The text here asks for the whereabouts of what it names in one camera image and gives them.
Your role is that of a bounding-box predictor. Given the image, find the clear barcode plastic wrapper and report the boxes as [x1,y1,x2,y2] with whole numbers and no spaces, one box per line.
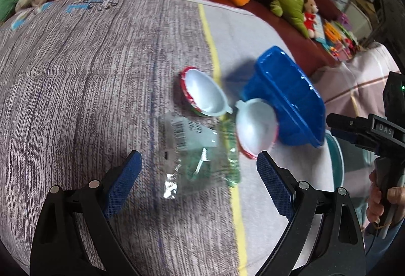
[156,111,242,201]

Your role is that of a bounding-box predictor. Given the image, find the dark red leather sofa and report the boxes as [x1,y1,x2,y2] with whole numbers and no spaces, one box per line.
[190,0,345,74]

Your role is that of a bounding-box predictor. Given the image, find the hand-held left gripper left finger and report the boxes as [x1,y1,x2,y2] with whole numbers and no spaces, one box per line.
[30,150,143,276]

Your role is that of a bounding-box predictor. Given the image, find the person's right hand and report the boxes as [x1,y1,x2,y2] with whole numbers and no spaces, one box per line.
[366,168,405,227]

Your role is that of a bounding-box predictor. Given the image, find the cardboard boxes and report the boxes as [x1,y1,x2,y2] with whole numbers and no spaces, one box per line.
[343,0,380,39]

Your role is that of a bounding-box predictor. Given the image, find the red white plastic egg half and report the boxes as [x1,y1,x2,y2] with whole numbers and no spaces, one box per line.
[236,98,279,159]
[179,66,234,117]

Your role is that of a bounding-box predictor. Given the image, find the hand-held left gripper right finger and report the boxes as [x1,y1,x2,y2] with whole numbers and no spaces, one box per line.
[255,150,368,276]

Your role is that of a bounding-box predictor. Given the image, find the checked blanket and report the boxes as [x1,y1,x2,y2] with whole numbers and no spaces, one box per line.
[312,42,399,125]

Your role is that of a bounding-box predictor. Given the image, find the dark clothing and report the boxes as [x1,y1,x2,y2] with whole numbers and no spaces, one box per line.
[364,228,402,267]

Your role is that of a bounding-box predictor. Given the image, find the pile of colourful toys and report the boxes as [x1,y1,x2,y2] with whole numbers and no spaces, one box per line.
[316,15,361,61]

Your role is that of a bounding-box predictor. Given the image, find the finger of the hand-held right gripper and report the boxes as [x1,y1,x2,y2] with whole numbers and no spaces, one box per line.
[326,113,358,134]
[332,131,359,147]

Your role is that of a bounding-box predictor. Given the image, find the blue plastic container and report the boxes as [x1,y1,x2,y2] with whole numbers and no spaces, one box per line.
[242,46,326,148]

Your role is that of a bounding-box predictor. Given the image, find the small doll red dress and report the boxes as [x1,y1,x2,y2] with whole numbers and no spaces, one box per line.
[302,0,319,39]

